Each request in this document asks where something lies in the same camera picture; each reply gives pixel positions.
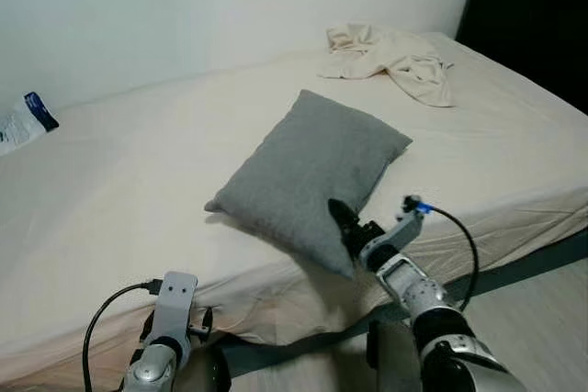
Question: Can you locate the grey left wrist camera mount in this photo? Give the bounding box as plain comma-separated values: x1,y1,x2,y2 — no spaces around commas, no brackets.
151,271,199,349

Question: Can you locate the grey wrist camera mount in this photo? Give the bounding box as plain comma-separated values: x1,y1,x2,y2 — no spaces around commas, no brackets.
386,196,433,251
151,271,199,349

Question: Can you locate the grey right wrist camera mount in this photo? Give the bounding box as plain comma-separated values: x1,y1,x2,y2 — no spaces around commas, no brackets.
386,196,433,251

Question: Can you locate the bed with cream sheet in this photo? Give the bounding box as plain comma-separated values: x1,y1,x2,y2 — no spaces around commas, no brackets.
0,31,588,391

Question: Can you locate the crinkled white plastic package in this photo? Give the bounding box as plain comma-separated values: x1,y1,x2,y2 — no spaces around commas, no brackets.
0,91,61,157

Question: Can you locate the black robot leg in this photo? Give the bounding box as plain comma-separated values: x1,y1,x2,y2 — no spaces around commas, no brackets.
366,319,422,392
184,342,232,392

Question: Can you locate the black robot left leg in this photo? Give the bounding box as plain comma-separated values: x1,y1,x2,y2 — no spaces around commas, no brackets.
184,342,232,392

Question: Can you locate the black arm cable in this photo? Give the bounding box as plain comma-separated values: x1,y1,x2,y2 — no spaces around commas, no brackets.
404,195,481,313
82,279,166,392

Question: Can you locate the grey pillow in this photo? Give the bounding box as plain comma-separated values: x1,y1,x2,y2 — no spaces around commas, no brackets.
203,89,413,281

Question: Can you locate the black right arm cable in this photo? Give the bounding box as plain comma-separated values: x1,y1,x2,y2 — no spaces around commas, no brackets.
404,195,481,313

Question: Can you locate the dark grey bed base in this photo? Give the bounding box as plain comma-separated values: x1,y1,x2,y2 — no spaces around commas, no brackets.
216,227,588,379

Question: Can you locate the crumpled cream cloth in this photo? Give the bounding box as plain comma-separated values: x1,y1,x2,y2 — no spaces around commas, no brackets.
318,22,456,108

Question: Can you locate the black robot right leg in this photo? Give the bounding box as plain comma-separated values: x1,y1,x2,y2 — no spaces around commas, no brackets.
366,319,422,392

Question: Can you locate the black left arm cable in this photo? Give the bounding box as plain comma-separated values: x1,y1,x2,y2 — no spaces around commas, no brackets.
82,279,166,392

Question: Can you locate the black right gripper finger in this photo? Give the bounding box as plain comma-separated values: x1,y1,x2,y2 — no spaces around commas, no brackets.
327,196,364,260

